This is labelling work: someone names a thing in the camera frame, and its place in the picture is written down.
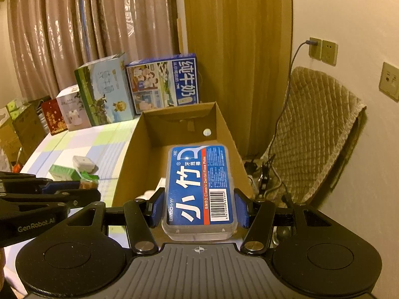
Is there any yellow-brown curtain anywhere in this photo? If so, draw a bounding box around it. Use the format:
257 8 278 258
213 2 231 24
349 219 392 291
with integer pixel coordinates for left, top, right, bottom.
182 0 294 160

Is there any green snack packet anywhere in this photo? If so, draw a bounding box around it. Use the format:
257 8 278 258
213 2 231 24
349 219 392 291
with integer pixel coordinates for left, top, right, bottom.
79 171 100 184

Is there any green carton box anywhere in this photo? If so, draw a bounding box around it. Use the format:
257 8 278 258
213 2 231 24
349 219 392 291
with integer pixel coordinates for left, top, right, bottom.
49 164 79 182

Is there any small green box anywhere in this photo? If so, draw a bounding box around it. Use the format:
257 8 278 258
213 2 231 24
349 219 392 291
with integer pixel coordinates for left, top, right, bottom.
6 99 27 119

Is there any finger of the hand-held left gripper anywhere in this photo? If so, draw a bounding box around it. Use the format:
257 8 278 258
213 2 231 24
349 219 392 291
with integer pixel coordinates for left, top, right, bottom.
0 188 102 213
0 171 82 194

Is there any quilted chair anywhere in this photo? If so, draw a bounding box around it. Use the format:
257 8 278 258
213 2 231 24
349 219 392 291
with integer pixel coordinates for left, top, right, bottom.
261 66 367 208

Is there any blue label floss pick box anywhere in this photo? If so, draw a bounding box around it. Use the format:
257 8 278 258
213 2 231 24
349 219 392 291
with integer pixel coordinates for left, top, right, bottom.
161 143 238 241

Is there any small white box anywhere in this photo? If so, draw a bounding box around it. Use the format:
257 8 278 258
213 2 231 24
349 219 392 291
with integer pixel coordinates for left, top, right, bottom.
72 155 95 172

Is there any grey charger cable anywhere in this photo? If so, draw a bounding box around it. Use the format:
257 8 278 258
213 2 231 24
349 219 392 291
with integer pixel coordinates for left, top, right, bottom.
266 39 312 200

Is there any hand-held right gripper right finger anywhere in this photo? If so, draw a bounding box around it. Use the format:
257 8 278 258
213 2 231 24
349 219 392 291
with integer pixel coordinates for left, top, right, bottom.
234 188 331 255

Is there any red gift box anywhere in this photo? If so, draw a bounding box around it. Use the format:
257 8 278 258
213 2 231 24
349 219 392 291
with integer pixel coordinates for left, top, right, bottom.
41 98 68 136

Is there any beige wall socket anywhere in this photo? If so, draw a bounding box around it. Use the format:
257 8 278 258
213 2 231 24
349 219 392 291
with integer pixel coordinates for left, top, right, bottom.
378 62 399 103
321 39 339 67

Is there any white appliance box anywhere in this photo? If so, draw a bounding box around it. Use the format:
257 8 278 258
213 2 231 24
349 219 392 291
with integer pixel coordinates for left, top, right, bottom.
56 85 93 132

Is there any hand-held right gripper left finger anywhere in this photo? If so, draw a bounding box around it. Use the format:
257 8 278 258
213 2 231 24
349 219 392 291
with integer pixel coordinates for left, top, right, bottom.
67 188 166 255

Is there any black cables bundle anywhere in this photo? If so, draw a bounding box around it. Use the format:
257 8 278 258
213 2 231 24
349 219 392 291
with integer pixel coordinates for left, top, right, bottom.
245 158 294 208

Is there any green and blue milk carton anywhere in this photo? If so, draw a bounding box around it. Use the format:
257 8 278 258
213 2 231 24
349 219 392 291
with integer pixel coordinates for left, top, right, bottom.
74 53 137 128

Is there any wall socket with plug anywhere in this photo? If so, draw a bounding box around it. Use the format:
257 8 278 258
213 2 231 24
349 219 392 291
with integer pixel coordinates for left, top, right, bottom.
307 37 323 60

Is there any beige sheer curtain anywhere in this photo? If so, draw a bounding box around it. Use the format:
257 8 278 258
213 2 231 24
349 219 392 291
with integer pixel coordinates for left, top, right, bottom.
7 0 185 101

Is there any brown cardboard box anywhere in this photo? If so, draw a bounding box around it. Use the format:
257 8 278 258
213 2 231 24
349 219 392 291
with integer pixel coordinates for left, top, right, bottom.
111 101 255 209

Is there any checked bed sheet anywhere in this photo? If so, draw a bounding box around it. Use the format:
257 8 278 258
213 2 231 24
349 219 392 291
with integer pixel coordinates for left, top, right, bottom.
4 119 141 287

